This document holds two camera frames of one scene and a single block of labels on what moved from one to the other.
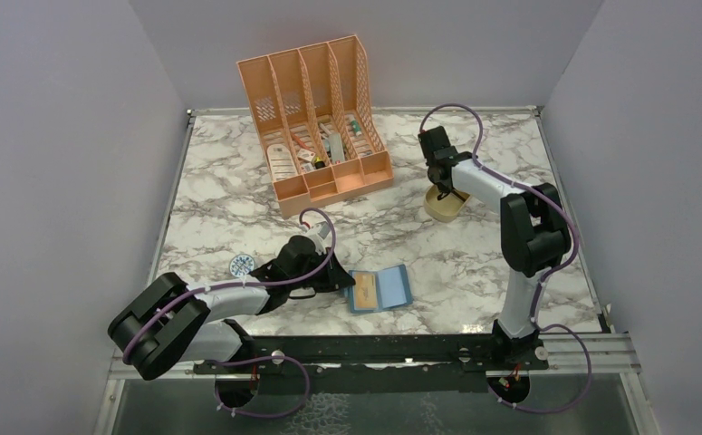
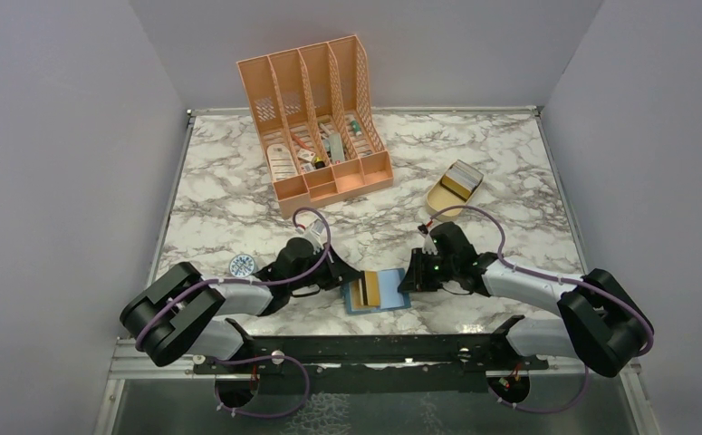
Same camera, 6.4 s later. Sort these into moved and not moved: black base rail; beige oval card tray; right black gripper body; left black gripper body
Moved: right black gripper body
Not moved: black base rail; left black gripper body; beige oval card tray
